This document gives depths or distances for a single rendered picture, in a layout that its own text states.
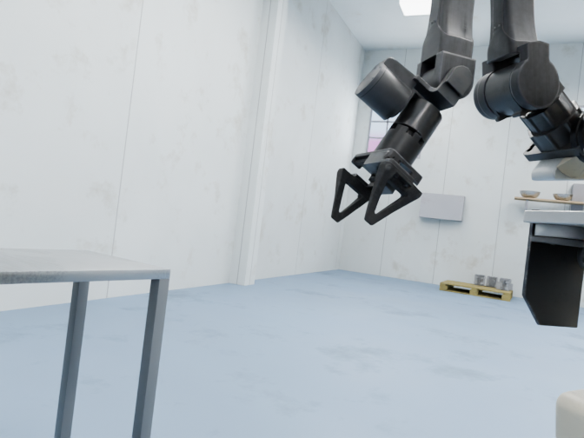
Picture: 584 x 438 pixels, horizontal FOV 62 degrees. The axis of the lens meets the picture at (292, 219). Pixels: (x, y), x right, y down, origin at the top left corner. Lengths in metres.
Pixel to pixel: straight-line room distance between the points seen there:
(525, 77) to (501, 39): 0.08
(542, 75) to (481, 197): 10.52
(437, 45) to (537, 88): 0.16
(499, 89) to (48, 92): 4.19
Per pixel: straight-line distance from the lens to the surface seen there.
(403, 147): 0.70
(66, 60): 4.85
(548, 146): 0.89
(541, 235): 0.73
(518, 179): 11.37
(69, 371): 1.94
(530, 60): 0.83
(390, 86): 0.71
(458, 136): 11.58
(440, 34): 0.78
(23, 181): 4.54
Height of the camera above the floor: 0.99
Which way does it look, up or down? level
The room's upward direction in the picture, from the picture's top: 7 degrees clockwise
